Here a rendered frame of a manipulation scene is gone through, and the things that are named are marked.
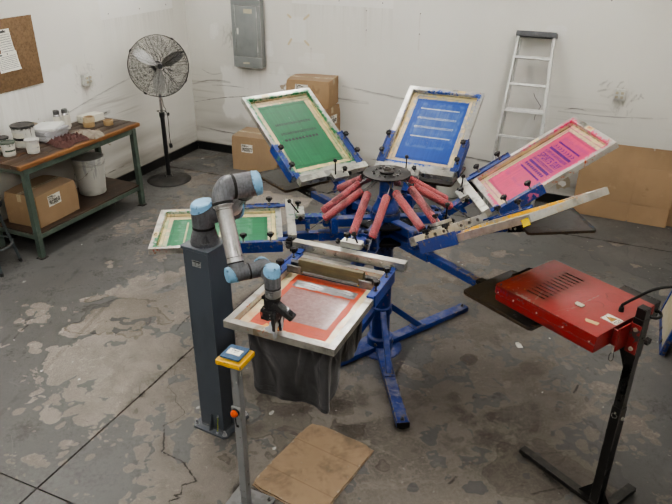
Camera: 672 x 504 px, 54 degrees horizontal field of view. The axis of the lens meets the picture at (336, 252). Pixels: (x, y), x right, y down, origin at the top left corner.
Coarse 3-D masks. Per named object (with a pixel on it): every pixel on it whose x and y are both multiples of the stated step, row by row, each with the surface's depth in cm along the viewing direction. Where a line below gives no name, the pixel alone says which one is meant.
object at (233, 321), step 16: (304, 256) 375; (288, 272) 363; (368, 272) 359; (384, 272) 358; (368, 304) 328; (224, 320) 314; (240, 320) 314; (352, 320) 315; (272, 336) 305; (288, 336) 303; (336, 336) 303; (320, 352) 297; (336, 352) 297
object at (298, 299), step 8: (304, 280) 357; (312, 280) 357; (320, 280) 357; (288, 288) 349; (296, 288) 349; (304, 288) 349; (288, 296) 342; (296, 296) 342; (304, 296) 342; (312, 296) 342; (288, 304) 334; (296, 304) 335; (304, 304) 335; (296, 312) 328; (256, 320) 321; (264, 320) 321; (288, 328) 315
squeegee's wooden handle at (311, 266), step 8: (304, 264) 356; (312, 264) 354; (320, 264) 352; (328, 264) 351; (312, 272) 356; (320, 272) 354; (328, 272) 351; (336, 272) 349; (344, 272) 347; (352, 272) 345; (360, 272) 344; (352, 280) 347
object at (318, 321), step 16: (336, 288) 349; (352, 288) 350; (320, 304) 335; (336, 304) 335; (352, 304) 335; (304, 320) 321; (320, 320) 321; (336, 320) 321; (304, 336) 309; (320, 336) 309
